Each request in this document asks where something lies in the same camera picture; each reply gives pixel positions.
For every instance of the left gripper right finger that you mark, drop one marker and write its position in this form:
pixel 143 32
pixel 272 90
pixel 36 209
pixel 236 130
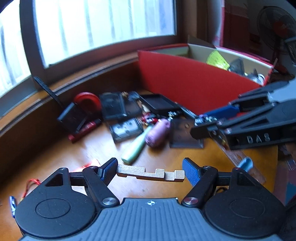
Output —
pixel 202 179

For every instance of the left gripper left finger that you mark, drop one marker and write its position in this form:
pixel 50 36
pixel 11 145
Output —
pixel 97 180

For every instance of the notched wooden block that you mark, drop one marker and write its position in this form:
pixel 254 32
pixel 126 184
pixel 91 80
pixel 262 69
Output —
pixel 157 175

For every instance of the smoky plastic case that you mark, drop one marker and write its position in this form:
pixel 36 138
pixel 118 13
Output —
pixel 180 137
pixel 132 108
pixel 113 107
pixel 126 130

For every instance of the smoky plastic case front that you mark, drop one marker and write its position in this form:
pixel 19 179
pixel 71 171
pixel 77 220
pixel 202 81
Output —
pixel 180 137

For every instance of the smoky plastic case flat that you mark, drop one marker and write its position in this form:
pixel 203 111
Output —
pixel 126 130

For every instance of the pink plush roll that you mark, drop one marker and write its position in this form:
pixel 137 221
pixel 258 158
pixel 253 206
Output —
pixel 158 133

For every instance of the dark square plastic case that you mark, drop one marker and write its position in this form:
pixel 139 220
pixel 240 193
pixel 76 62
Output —
pixel 73 118

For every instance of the small red toy figure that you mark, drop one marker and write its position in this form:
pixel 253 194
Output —
pixel 149 119

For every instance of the red tape roll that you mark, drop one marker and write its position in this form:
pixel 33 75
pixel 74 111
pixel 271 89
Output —
pixel 88 101

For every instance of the smoky plastic case behind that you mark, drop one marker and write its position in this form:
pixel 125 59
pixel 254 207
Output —
pixel 132 108

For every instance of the black open tray box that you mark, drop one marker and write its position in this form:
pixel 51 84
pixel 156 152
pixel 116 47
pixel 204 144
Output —
pixel 158 104

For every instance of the red cardboard box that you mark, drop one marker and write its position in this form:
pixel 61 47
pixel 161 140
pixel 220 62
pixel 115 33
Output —
pixel 180 73

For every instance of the yellow green shuttlecock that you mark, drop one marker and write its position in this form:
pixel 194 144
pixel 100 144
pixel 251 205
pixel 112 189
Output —
pixel 216 59

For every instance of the black standing fan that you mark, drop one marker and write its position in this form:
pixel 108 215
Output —
pixel 275 25

